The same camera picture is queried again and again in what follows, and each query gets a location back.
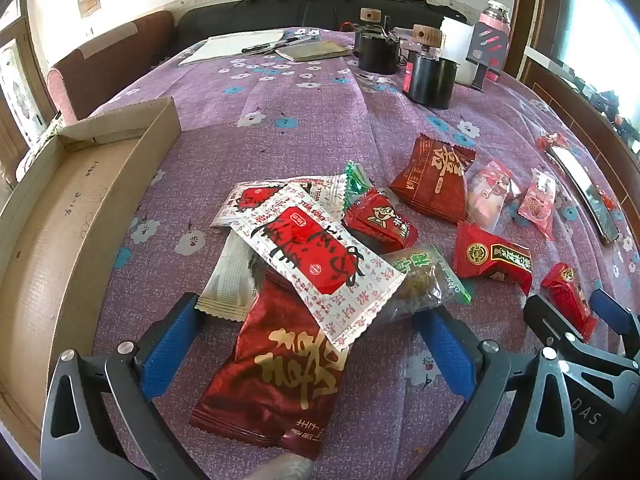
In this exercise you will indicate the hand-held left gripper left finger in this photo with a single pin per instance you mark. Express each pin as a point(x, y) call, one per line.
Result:
point(170, 345)

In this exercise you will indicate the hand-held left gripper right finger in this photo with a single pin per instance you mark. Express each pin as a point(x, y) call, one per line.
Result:
point(445, 355)

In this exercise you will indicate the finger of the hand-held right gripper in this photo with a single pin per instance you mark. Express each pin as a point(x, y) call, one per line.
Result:
point(550, 320)
point(615, 312)

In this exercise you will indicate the small red gold-seal packet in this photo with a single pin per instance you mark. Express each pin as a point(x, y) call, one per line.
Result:
point(567, 292)

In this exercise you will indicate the clear green pastry packet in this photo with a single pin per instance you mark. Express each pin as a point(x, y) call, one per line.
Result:
point(425, 280)

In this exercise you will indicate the large dark red snack packet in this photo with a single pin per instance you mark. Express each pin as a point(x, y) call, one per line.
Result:
point(270, 385)

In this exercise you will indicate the cardboard box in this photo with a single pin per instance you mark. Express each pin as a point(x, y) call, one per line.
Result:
point(50, 260)

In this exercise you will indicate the white red snack packet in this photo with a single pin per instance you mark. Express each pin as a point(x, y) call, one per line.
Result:
point(245, 200)
point(310, 255)

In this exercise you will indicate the cream ribbed snack packet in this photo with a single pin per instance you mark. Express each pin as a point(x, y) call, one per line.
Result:
point(227, 280)

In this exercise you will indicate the red packet with green label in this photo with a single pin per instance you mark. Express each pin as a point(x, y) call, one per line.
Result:
point(475, 255)

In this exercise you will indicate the small pink snack packet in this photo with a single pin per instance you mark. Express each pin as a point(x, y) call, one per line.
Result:
point(537, 205)

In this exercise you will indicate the mobile phone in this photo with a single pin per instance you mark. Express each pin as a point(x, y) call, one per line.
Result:
point(585, 195)

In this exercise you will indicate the large pink snack packet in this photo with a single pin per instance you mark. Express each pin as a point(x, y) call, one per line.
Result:
point(487, 195)

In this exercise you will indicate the red cartoon snack packet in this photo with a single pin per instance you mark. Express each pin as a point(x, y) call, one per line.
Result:
point(380, 220)

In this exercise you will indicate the dark red gold-print packet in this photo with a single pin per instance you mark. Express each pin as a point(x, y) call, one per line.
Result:
point(432, 185)

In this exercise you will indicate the shiny red wrapper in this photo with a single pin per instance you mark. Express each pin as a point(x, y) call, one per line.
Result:
point(550, 141)

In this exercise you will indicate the green white snack packet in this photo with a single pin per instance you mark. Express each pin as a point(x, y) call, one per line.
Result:
point(356, 180)

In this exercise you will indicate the wooden cabinet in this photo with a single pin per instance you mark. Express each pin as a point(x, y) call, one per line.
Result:
point(560, 90)

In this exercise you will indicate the purple floral tablecloth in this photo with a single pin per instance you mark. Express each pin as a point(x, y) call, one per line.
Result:
point(300, 125)

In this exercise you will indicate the large black canister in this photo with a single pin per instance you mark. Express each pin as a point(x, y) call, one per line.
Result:
point(430, 85)

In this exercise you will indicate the dark phone stand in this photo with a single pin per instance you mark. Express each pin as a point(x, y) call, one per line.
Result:
point(485, 47)

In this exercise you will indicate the white box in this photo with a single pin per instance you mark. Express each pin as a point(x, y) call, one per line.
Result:
point(456, 40)

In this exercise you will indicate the wooden glass door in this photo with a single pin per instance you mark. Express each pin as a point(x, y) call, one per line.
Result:
point(20, 90)

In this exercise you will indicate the white paper sheet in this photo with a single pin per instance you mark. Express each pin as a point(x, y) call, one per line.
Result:
point(225, 45)

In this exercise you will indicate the small black canister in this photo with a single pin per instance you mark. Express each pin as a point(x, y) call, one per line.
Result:
point(377, 55)

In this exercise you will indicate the pink thermos bottle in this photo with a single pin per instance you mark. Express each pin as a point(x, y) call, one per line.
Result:
point(496, 15)

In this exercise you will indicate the black pen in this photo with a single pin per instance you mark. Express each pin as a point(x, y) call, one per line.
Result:
point(260, 48)

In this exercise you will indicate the wooden lid bottle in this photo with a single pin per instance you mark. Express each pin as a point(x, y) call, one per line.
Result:
point(371, 16)
point(426, 35)

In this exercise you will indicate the brown notebook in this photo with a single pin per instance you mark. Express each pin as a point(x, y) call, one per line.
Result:
point(315, 50)

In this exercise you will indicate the black sofa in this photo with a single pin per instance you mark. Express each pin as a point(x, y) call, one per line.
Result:
point(240, 17)

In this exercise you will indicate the small wall sign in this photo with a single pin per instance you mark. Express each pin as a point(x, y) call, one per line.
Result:
point(88, 1)

